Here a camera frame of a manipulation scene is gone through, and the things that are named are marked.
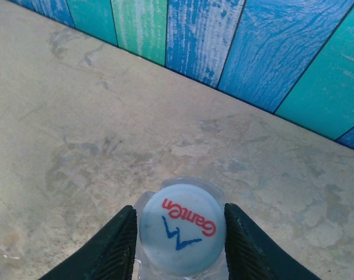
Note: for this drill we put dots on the clear plastic water bottle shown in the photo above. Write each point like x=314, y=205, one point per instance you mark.
x=194, y=181

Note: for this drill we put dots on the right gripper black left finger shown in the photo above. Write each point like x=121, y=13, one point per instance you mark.
x=112, y=245

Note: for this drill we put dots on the white printed bottle cap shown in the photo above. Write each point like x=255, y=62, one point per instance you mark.
x=181, y=230

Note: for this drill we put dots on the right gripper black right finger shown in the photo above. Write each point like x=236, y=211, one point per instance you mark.
x=247, y=251

